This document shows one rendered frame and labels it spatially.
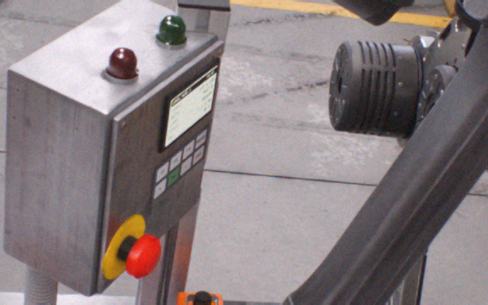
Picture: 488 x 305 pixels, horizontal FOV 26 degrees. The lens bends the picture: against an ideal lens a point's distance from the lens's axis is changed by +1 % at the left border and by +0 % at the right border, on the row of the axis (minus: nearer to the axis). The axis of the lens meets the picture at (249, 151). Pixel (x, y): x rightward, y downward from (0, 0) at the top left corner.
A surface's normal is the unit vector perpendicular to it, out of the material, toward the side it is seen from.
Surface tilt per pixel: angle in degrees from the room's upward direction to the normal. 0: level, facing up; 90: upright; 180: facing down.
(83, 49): 0
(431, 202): 78
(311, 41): 0
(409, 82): 44
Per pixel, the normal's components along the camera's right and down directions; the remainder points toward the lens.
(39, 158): -0.48, 0.45
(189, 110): 0.86, 0.39
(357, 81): 0.14, 0.00
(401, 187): -0.82, -0.40
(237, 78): 0.15, -0.80
